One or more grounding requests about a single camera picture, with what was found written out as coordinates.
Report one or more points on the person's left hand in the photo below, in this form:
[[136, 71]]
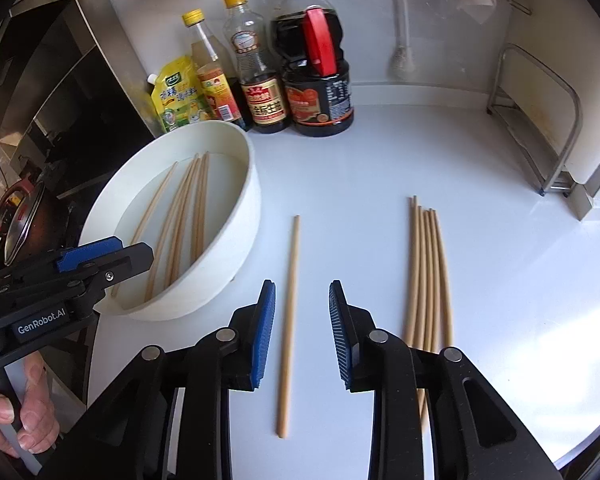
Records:
[[35, 410]]

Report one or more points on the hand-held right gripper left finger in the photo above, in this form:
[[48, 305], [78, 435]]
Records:
[[262, 335]]

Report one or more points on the stainless steel range hood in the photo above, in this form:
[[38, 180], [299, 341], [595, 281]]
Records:
[[80, 85]]

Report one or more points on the yellow seasoning pouch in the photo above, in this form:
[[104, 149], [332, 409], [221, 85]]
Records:
[[180, 95]]

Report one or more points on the yellow-cap soy sauce bottle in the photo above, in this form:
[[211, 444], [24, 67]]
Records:
[[265, 105]]

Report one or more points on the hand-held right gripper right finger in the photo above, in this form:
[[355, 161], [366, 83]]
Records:
[[341, 335]]

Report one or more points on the white round basin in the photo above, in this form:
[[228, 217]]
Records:
[[230, 240]]

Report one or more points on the hanging white brush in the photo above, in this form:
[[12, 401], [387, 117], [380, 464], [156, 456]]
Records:
[[401, 65]]

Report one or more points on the metal cutting board rack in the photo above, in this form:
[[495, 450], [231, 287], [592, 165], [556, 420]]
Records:
[[555, 187]]

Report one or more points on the bundle of wooden chopsticks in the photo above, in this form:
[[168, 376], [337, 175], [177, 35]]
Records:
[[200, 210]]

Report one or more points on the wooden chopstick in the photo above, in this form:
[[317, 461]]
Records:
[[432, 285], [442, 285], [416, 285], [423, 285], [289, 310]]

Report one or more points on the pot with glass lid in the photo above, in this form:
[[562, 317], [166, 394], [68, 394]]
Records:
[[22, 220]]

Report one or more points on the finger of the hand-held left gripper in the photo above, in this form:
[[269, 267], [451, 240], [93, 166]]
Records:
[[90, 255], [125, 265]]

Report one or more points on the yellow-cap vinegar bottle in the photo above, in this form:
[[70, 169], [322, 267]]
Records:
[[217, 95]]

